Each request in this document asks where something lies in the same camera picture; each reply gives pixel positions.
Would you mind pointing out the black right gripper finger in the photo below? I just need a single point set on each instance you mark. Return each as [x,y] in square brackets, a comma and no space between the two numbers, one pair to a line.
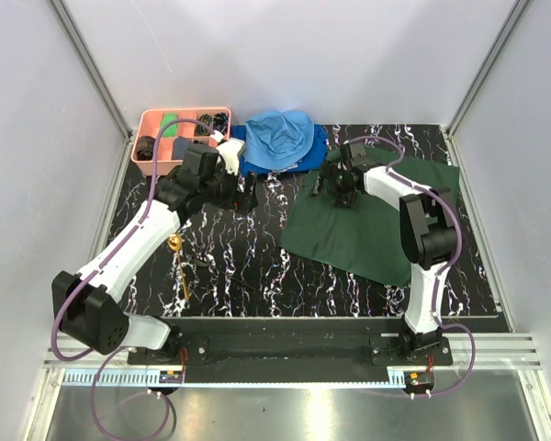
[345,200]
[320,186]

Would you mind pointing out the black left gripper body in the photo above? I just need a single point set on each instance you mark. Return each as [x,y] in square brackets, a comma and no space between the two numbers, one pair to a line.
[221,191]

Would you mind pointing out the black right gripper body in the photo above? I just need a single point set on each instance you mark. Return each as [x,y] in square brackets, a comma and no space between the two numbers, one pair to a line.
[338,182]

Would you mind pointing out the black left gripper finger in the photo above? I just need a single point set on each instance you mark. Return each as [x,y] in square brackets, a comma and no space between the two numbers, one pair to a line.
[251,182]
[245,203]

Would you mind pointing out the dark green cloth napkin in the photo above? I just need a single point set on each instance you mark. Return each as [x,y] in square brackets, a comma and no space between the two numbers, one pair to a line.
[363,239]

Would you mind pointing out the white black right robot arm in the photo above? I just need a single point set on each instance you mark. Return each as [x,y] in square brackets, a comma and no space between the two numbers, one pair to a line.
[430,234]

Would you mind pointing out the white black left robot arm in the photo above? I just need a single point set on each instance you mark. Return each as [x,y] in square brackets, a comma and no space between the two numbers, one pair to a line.
[86,303]

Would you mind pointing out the blue folded cloth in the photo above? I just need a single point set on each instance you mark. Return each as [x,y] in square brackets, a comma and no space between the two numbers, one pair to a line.
[310,161]

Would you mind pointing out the light blue bucket hat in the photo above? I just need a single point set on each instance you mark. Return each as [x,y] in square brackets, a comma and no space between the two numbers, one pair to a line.
[277,139]

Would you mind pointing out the grey folded cloth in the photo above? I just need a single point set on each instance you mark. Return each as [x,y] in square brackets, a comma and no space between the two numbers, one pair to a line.
[180,145]

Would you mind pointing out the black yellow rolled sock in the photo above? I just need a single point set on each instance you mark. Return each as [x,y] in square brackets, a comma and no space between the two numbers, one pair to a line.
[204,128]

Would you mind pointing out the black blue rolled sock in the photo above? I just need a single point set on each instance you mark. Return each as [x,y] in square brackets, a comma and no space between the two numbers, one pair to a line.
[221,122]

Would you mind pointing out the pink compartment tray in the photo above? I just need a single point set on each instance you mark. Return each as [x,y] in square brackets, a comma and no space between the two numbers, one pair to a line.
[150,126]

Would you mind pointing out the gold spoon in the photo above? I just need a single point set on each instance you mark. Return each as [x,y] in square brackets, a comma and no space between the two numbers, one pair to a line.
[175,243]

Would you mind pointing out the black fork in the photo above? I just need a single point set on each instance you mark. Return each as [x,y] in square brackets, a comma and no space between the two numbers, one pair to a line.
[205,261]

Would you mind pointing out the green rolled cloth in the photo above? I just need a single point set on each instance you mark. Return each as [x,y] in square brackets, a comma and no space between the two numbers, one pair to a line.
[169,125]

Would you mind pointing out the dark rolled sock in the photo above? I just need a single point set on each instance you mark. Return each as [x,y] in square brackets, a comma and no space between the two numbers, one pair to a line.
[144,148]

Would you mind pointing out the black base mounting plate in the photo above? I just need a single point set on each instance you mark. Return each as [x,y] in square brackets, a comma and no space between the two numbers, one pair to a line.
[292,352]

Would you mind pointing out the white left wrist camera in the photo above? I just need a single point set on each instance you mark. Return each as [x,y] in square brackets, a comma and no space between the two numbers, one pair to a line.
[230,150]

